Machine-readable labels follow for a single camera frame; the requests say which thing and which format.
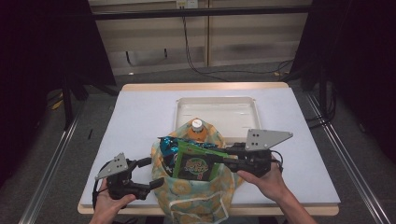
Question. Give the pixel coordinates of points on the small black floor object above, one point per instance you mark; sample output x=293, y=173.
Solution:
x=90, y=134

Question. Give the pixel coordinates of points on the white plastic tray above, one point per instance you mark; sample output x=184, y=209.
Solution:
x=224, y=112

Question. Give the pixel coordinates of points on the black curtain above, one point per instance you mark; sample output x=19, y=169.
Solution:
x=358, y=62
x=37, y=62

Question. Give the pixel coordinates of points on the wooden table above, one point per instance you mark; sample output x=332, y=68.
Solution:
x=149, y=86

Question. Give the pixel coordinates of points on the orange drink bottle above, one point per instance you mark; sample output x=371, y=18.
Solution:
x=196, y=132

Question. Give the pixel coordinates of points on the orange print fabric bag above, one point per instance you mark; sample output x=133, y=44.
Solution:
x=193, y=199

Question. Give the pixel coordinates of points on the green snack packet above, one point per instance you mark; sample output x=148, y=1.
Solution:
x=194, y=166

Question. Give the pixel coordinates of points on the metal floor rail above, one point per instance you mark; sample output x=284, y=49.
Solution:
x=348, y=168
x=53, y=168

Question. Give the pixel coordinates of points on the person's right hand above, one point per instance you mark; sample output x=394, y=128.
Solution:
x=271, y=185

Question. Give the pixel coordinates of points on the blue chips bag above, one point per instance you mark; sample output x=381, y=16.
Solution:
x=166, y=146

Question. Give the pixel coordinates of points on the white table mat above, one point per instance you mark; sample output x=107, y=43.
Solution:
x=140, y=109

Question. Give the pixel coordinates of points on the black horizontal bar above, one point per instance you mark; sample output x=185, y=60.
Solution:
x=202, y=12

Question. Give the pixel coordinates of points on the person's left hand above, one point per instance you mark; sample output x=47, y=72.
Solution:
x=107, y=208

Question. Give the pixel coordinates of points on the wall outlet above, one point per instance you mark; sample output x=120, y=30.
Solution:
x=186, y=3

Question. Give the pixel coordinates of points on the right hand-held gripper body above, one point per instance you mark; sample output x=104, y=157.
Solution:
x=258, y=161

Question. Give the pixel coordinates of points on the yellow floor object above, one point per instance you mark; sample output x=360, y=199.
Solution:
x=57, y=105

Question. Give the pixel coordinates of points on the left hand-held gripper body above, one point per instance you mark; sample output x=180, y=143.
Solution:
x=120, y=185

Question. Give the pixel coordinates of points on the black stand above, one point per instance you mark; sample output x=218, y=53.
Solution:
x=67, y=105

